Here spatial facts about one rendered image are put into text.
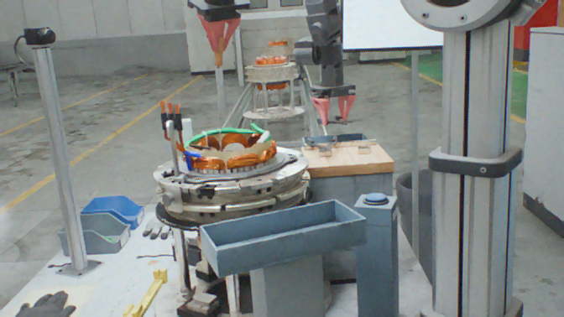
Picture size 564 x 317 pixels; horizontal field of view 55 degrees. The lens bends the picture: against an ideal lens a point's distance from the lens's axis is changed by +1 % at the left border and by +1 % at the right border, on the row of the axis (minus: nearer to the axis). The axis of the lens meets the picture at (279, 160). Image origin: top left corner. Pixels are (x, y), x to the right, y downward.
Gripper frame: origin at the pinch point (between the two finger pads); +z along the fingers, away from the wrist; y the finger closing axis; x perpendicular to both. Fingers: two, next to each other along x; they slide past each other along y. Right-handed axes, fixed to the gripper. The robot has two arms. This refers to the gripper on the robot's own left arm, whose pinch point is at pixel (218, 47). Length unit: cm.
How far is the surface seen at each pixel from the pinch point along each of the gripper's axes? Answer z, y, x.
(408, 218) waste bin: 123, -125, -35
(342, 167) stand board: 24.0, -20.3, 18.8
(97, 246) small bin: 65, 22, -27
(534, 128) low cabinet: 125, -264, -60
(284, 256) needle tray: 16.4, 11.0, 41.0
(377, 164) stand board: 23.1, -26.8, 22.7
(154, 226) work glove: 69, 4, -31
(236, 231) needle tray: 18.9, 13.0, 30.0
